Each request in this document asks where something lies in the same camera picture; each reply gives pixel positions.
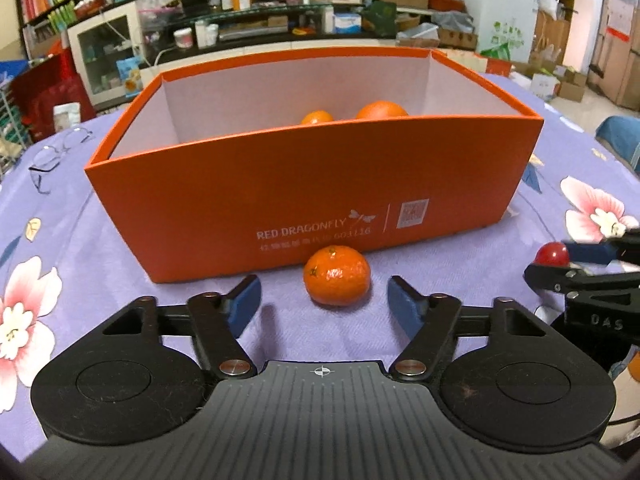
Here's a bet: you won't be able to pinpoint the wooden shelf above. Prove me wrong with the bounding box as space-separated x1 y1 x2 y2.
505 0 581 68

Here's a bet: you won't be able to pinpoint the orange cardboard box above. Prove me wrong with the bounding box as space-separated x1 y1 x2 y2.
84 47 545 285

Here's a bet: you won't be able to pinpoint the eyeglasses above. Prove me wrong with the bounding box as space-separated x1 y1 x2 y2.
28 127 94 195

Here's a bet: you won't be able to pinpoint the white bottles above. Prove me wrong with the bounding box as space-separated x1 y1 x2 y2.
195 20 219 49

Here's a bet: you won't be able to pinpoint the red bag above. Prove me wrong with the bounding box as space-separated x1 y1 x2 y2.
10 50 96 142

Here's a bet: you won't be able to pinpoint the white glass-door cabinet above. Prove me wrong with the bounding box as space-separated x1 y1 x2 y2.
67 2 147 107

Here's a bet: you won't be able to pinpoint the blue snack bag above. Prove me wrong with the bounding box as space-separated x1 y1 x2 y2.
117 57 143 99

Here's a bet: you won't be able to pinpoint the red tomato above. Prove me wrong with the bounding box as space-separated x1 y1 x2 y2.
534 241 571 267

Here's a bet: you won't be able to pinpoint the silver media player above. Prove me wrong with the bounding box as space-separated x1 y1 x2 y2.
218 22 289 36

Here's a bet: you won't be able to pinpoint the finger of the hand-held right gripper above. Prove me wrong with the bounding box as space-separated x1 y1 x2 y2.
562 230 640 267
524 263 640 295

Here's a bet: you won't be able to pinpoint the dark green bag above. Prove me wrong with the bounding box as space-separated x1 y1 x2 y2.
362 1 398 38

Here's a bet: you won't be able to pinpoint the large orange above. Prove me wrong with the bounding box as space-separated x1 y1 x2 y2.
355 100 409 120

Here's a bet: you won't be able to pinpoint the blue chair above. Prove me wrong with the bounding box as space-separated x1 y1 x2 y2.
595 116 640 173

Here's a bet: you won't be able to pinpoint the white packet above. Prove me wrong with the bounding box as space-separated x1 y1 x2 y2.
52 103 82 133

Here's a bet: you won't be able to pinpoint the purple floral tablecloth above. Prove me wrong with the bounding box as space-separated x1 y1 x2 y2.
0 72 640 461

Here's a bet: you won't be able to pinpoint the blue and white tissue box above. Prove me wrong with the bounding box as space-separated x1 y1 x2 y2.
332 12 362 35

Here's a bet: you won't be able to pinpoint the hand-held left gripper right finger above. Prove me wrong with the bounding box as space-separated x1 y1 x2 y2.
388 276 576 381

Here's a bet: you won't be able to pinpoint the metal wire cart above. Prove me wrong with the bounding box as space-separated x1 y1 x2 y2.
0 80 27 177

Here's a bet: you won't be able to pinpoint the white chest freezer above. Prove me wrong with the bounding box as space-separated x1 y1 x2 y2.
442 0 541 63

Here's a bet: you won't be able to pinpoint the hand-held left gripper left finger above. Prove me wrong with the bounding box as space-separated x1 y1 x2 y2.
69 275 262 380

